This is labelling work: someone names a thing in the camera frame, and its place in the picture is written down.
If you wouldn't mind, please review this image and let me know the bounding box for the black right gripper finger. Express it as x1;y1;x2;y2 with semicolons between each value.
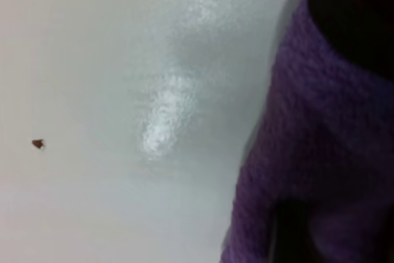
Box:
269;200;324;263

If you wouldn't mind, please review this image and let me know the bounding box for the purple cloth with black trim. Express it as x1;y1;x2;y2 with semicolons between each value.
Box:
219;0;394;263

